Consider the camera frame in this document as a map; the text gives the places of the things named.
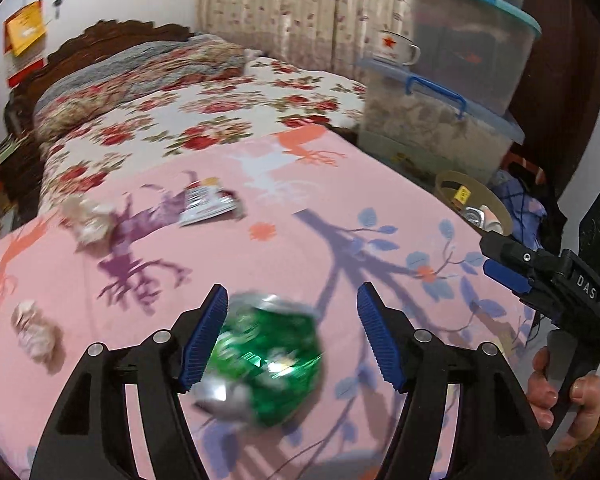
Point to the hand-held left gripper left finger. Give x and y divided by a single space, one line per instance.
205 340

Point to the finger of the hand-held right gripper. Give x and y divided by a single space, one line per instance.
527 259
505 274

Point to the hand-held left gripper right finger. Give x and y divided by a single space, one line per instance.
380 340

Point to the round cardboard bin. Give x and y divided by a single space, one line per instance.
500 205

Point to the crushed green drink can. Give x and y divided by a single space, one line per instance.
275 360

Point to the person's right hand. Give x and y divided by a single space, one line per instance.
587 410

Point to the dark blue cloth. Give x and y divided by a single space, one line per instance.
530 205

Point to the pink leaf print tablecloth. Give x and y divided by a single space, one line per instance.
230 260

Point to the silver snack wrapper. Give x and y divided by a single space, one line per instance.
207 205

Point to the crumpled white tissue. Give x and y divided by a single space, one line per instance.
32 332
87 220

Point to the teal lid storage box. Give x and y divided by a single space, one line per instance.
470 50

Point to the white rose print bedsheet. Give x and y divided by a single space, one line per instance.
230 105

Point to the white enamel mug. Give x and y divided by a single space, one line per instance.
395 47

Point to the patchwork floral quilt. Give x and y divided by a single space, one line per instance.
140 72

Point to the carved wooden headboard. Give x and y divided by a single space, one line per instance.
95 37

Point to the beige floral curtain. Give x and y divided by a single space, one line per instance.
300 10

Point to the yellow paper on wall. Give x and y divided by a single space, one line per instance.
25 27

